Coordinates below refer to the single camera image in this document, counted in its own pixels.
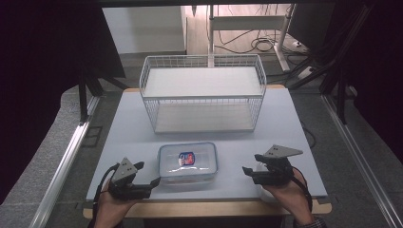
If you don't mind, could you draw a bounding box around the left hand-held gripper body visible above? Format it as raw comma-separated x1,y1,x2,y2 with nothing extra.
107,157,152,201

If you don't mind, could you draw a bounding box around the aluminium rail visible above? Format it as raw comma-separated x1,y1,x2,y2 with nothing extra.
320,94,403,228
29,95,101,228

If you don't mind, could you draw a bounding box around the white cabinet panel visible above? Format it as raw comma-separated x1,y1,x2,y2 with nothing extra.
102,6,187,55

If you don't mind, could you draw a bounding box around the white wire shelf rack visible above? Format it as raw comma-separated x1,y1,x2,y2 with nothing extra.
139,54,267,135

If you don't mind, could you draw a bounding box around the person's left hand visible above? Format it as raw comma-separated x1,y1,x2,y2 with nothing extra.
94,180,141,221

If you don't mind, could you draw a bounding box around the right hand-held gripper black cable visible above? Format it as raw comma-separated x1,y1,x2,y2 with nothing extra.
290,165,314,213

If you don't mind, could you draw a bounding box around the white power strip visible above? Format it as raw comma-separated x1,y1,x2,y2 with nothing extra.
297,66,317,80

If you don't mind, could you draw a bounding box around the bundle of black floor cables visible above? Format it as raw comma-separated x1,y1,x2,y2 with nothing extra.
215,28,288,55

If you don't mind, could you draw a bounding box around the left hand-held gripper black cable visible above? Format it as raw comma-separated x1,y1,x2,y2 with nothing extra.
92,162,122,228

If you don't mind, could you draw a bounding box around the black floor cable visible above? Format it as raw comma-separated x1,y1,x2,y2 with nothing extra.
299,121,317,149

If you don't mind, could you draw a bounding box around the white desk frame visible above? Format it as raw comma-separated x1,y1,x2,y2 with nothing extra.
207,4,297,73

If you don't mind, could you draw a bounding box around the hand-held gripper black cable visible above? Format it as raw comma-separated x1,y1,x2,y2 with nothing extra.
92,162,122,228
290,165,314,213

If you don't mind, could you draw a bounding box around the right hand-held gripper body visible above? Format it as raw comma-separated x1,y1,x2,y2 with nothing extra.
253,144,304,187

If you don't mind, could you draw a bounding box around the clear plastic container blue lid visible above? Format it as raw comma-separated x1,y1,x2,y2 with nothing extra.
157,142,219,186

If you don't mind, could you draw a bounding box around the black metal stand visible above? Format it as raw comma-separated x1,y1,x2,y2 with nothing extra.
287,3,376,125
77,66,128,124

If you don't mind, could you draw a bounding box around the person's right hand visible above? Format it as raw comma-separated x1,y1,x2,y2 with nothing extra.
261,167,314,221

